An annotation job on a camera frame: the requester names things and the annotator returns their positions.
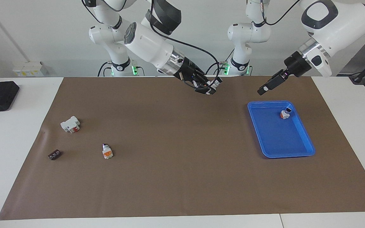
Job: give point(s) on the small dark brown component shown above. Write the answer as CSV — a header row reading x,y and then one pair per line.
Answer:
x,y
54,155

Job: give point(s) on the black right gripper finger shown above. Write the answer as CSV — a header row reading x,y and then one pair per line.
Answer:
x,y
203,88
209,79

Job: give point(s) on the white red circuit breaker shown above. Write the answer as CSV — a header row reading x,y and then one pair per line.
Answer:
x,y
68,124

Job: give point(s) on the blue plastic tray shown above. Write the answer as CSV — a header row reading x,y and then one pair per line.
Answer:
x,y
280,139

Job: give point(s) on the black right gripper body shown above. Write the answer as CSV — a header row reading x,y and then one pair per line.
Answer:
x,y
190,71

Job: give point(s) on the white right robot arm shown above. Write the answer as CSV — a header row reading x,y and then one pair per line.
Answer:
x,y
147,44

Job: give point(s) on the brown paper table mat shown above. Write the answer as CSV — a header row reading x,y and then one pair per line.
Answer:
x,y
176,158

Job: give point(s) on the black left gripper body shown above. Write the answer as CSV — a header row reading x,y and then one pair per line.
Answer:
x,y
298,65

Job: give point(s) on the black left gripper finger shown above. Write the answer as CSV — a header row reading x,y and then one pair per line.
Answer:
x,y
279,77
266,89

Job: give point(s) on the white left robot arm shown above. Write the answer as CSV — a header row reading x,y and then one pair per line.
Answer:
x,y
334,25

